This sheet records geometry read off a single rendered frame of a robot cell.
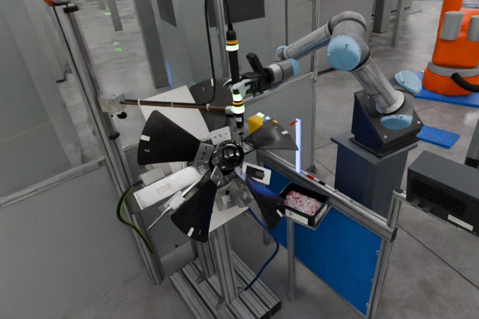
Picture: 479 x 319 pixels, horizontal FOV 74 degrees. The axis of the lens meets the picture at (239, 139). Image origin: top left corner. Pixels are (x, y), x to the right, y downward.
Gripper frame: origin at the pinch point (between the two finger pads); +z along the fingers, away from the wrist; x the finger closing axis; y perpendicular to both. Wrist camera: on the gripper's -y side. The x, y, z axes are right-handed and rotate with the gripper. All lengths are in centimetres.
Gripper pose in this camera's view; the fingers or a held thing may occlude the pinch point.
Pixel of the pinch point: (229, 85)
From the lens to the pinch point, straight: 124.5
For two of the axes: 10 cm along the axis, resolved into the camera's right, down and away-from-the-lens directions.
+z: -7.9, 3.7, -4.8
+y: 0.9, 8.5, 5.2
